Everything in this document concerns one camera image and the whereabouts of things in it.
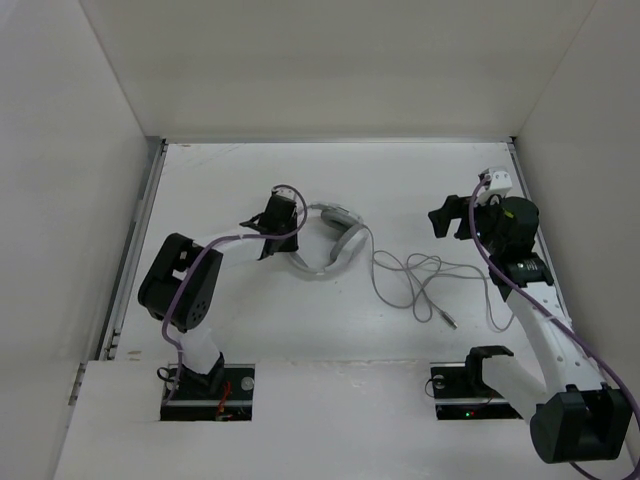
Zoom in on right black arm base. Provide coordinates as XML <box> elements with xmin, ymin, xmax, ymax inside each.
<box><xmin>425</xmin><ymin>362</ymin><xmax>522</xmax><ymax>421</ymax></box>

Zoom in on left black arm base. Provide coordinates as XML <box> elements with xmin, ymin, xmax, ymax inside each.
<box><xmin>158</xmin><ymin>364</ymin><xmax>255</xmax><ymax>422</ymax></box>

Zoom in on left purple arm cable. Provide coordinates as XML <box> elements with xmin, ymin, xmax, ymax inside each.
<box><xmin>162</xmin><ymin>185</ymin><xmax>309</xmax><ymax>406</ymax></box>

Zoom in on white grey headphones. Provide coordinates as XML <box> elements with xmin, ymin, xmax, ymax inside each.
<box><xmin>287</xmin><ymin>201</ymin><xmax>369</xmax><ymax>277</ymax></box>

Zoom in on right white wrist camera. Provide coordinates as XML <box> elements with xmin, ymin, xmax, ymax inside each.
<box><xmin>476</xmin><ymin>167</ymin><xmax>513</xmax><ymax>205</ymax></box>

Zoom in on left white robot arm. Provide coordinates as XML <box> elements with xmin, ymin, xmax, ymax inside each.
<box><xmin>137</xmin><ymin>185</ymin><xmax>307</xmax><ymax>403</ymax></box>

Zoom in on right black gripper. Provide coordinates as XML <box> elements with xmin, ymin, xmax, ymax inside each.
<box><xmin>428</xmin><ymin>189</ymin><xmax>506</xmax><ymax>255</ymax></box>

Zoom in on grey headphone cable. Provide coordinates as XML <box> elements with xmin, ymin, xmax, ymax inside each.
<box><xmin>357</xmin><ymin>219</ymin><xmax>516</xmax><ymax>332</ymax></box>

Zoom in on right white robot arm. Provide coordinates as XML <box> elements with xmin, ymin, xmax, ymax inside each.
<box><xmin>428</xmin><ymin>194</ymin><xmax>632</xmax><ymax>464</ymax></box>

